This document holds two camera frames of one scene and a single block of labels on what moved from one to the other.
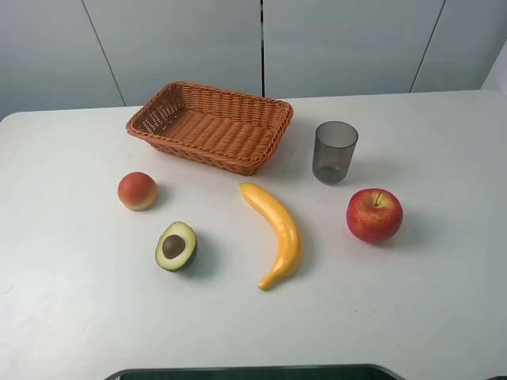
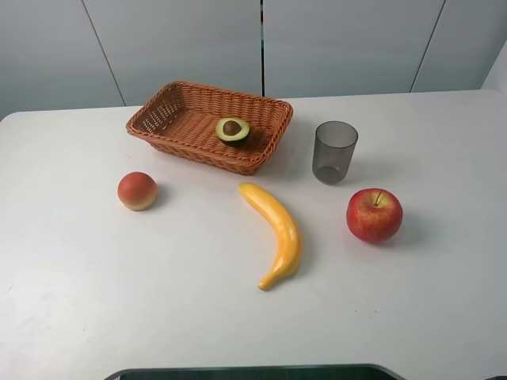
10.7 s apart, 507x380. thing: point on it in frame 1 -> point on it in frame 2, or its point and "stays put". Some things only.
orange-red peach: [137, 191] stays put
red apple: [375, 214] stays put
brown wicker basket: [212, 128] stays put
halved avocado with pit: [175, 247] -> [230, 129]
